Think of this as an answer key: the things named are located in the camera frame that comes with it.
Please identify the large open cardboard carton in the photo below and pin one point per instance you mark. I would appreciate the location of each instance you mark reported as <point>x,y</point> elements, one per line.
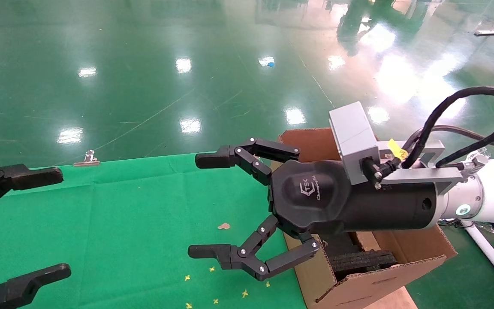
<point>380,283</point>

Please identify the black foam insert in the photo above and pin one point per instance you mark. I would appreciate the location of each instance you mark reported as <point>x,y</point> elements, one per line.
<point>358,261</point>

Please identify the green tablecloth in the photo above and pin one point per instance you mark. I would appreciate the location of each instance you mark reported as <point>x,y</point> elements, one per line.
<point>122,214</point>

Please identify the white metal frame leg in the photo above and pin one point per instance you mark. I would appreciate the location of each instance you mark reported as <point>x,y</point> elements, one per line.
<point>489,253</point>

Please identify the silver binder clip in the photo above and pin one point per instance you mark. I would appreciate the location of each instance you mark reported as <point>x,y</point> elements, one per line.
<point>87,159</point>

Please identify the small torn cardboard scrap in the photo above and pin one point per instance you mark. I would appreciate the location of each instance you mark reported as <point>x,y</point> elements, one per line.
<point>223,226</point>

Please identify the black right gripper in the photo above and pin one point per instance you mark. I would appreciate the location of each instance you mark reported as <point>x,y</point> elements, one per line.
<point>315,206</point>

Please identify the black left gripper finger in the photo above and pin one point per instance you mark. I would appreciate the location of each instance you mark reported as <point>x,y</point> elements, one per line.
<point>24,178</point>
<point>19,289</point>

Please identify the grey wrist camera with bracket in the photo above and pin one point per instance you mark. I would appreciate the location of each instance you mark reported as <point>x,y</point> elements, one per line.
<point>354,137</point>

